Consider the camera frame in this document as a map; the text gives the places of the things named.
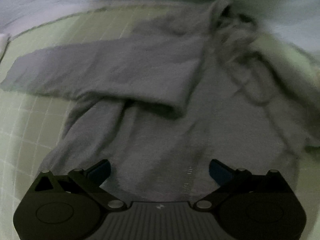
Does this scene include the grey hooded sweatshirt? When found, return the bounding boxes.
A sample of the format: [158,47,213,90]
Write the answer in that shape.
[1,0,319,201]

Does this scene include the green grid bed sheet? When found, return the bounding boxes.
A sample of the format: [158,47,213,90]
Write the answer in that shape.
[1,6,319,239]

